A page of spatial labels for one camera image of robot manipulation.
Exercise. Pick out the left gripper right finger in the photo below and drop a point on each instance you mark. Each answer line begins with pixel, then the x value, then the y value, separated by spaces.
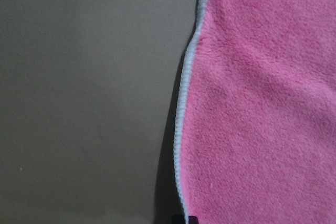
pixel 192 220

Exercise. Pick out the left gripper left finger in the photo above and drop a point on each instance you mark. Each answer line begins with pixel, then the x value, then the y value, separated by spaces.
pixel 178 219

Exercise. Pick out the pink and grey towel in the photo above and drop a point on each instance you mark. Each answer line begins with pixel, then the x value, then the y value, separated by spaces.
pixel 254 134

